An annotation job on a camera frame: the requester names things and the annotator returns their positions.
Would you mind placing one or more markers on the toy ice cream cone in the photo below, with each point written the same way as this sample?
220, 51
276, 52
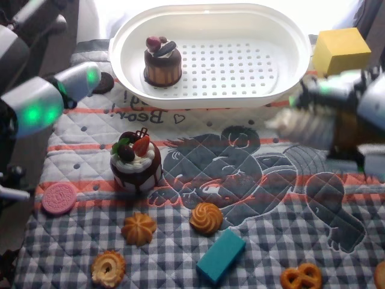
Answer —
297, 126

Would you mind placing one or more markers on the dark chocolate sandwich cookie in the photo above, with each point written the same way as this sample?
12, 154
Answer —
104, 82

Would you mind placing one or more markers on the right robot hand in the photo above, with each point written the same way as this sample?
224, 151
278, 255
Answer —
373, 102

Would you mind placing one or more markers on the white perforated plastic basket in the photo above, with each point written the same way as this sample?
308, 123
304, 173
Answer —
240, 75

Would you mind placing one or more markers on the grey quilt with bear print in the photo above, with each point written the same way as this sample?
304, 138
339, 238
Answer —
270, 210

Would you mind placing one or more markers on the round orange biscuit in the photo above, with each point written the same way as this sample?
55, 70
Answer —
380, 275

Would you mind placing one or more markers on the pretzel cookie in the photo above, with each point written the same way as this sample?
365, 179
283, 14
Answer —
290, 278

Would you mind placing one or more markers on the teal block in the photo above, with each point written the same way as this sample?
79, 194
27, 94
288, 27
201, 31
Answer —
221, 259

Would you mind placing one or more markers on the yellow block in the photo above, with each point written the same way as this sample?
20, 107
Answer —
340, 51

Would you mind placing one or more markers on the white cream strawberry cake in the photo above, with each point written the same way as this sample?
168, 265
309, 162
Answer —
135, 168

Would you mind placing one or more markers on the chocolate cake with cherry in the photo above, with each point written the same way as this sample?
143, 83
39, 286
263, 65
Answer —
162, 67

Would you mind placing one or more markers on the swirl butter cookie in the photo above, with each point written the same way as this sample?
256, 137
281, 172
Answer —
139, 228
206, 219

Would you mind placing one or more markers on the pink sandwich cookie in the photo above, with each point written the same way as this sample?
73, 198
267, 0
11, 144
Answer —
58, 198

